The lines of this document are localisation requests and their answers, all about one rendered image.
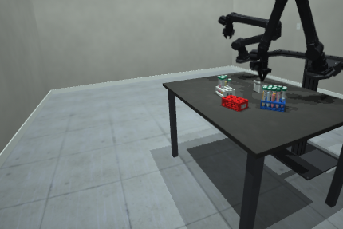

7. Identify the red lego-style plate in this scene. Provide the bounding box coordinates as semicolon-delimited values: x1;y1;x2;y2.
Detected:
222;95;248;112

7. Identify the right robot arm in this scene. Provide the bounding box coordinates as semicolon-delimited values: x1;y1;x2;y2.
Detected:
218;12;282;60

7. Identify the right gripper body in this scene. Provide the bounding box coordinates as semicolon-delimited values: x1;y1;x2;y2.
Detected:
223;28;235;37

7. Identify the white tube rack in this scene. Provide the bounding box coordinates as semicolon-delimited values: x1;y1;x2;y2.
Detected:
215;86;235;97

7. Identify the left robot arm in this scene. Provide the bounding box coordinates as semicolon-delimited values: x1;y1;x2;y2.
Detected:
250;0;333;76

